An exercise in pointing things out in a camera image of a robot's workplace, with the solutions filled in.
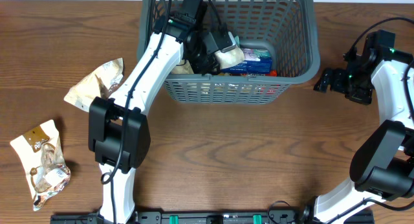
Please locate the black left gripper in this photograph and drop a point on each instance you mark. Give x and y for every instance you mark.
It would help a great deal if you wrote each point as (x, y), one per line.
(206, 61)

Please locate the beige clear pouch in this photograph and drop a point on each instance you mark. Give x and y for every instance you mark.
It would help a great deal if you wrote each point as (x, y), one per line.
(225, 60)

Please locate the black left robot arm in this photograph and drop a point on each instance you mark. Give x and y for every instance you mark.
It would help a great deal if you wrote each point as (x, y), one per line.
(118, 129)

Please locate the blue tissue pack box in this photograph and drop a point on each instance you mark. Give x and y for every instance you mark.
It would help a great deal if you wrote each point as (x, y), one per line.
(257, 61)

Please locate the teal snack wrapper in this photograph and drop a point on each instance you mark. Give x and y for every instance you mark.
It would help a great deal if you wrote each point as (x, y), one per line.
(237, 41)

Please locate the red snack bar package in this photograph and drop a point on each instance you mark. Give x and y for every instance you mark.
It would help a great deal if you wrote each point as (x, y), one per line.
(272, 73)

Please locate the grey plastic lattice basket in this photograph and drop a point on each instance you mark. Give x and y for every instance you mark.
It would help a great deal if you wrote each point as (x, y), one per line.
(286, 28)

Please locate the white brown treat pouch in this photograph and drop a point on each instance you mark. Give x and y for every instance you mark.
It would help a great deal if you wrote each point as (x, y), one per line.
(40, 152)

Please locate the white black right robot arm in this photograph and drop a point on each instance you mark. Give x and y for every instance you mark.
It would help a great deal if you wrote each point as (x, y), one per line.
(381, 170)

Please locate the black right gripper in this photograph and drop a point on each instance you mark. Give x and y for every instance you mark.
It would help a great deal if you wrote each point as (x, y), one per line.
(363, 97)

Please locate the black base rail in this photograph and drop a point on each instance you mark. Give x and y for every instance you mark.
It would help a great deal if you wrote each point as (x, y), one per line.
(283, 216)

